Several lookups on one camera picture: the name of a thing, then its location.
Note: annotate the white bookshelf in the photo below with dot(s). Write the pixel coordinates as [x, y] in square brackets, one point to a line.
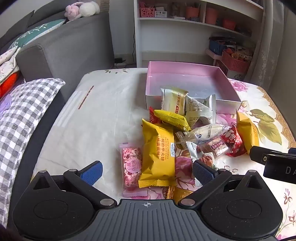
[161, 34]

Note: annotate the pink flowered snack packet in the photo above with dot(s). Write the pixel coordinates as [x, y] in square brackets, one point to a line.
[130, 164]

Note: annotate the blue box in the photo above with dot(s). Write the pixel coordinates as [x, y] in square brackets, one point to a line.
[216, 46]

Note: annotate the golden orange snack packet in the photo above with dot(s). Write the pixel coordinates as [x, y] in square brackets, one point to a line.
[178, 193]

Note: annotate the grey sofa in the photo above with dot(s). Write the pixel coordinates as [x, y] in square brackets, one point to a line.
[76, 46]

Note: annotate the large yellow snack packet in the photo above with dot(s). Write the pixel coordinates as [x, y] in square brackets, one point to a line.
[157, 157]
[247, 132]

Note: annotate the pink white plush toy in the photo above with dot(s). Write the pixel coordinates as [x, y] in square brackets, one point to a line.
[85, 9]

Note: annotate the small red basket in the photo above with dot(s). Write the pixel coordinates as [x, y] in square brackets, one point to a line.
[229, 24]

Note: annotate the grey checkered pillow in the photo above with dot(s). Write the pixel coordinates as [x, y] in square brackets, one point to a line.
[23, 115]

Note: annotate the cream white snack packet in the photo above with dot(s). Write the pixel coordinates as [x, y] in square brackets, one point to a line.
[172, 99]

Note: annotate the white floral cloth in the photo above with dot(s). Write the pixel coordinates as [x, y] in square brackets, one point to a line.
[8, 64]

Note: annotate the pink cardboard box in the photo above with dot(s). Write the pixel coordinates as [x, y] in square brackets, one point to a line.
[185, 78]

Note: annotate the red snack packet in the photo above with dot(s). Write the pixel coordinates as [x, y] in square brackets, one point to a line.
[232, 141]
[153, 118]

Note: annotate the small pink perforated basket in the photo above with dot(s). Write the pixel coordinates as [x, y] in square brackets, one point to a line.
[146, 12]

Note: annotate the clear bread packet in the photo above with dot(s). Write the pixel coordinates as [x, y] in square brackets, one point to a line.
[208, 132]

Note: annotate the stack of books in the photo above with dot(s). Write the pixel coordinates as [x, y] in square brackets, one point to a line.
[104, 4]

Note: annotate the white nut packet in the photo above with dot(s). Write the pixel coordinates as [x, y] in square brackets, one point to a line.
[196, 150]

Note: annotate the orange pen cup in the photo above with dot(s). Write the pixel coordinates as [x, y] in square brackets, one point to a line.
[192, 12]

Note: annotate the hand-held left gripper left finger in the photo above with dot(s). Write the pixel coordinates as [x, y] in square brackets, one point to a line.
[91, 173]

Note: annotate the brown pastry packet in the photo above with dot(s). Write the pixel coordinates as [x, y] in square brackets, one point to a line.
[215, 147]

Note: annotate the white labelled box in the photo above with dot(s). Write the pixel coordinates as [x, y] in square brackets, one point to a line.
[160, 12]

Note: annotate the white triangular snack packet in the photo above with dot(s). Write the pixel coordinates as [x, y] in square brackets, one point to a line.
[198, 109]

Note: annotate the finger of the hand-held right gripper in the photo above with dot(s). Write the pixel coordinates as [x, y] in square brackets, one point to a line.
[259, 155]

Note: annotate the small clear brown snack packet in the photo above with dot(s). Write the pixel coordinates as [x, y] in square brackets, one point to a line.
[181, 136]

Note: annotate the red cloth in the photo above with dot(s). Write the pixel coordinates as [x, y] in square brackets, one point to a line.
[9, 83]

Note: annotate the floral tablecloth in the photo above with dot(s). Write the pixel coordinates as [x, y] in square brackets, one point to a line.
[266, 120]

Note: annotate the teal cushion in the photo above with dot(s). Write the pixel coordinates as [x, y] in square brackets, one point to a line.
[34, 32]

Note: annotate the small yellow snack packet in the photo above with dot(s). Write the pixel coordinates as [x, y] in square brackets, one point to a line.
[172, 119]

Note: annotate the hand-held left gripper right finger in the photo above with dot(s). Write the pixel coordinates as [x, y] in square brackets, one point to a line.
[203, 172]

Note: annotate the white decorated storage box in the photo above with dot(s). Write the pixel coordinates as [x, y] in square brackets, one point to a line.
[235, 74]

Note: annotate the pink plastic crate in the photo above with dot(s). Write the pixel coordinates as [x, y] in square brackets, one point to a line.
[235, 62]

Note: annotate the white lace curtain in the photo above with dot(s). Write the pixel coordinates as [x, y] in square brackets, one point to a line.
[266, 46]

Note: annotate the pale pink snack packet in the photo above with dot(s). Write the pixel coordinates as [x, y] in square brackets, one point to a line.
[135, 193]

